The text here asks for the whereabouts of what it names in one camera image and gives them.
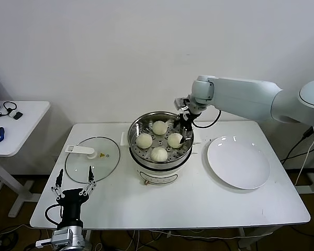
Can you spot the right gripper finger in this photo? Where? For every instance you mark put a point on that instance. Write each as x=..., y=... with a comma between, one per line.
x=177, y=122
x=187, y=134

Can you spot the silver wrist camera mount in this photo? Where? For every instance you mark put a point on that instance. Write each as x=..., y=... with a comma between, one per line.
x=62, y=235
x=180, y=103

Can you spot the white round plate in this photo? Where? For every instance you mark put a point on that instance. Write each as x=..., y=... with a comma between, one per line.
x=238, y=162

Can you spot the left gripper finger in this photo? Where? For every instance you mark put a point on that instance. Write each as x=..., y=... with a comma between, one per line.
x=90, y=176
x=60, y=180

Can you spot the steel perforated steamer basket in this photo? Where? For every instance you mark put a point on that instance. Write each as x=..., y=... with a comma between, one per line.
x=136, y=125

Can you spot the white steamed baozi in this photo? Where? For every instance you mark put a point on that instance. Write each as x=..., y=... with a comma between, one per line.
x=174, y=139
x=158, y=154
x=159, y=127
x=144, y=141

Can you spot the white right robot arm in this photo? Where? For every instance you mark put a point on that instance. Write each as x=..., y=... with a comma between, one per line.
x=238, y=96

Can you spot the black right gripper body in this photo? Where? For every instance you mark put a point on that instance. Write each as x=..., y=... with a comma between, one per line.
x=188, y=120

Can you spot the white side table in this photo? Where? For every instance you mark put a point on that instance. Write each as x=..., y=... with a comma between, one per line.
x=28, y=125

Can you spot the white computer mouse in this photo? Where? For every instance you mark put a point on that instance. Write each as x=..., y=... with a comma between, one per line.
x=17, y=116

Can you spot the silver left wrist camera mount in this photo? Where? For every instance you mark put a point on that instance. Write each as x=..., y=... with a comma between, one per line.
x=62, y=235

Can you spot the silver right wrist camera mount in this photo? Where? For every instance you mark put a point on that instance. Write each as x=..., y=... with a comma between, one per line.
x=180, y=103

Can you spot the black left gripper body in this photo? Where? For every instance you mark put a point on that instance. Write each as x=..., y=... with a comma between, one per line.
x=72, y=197

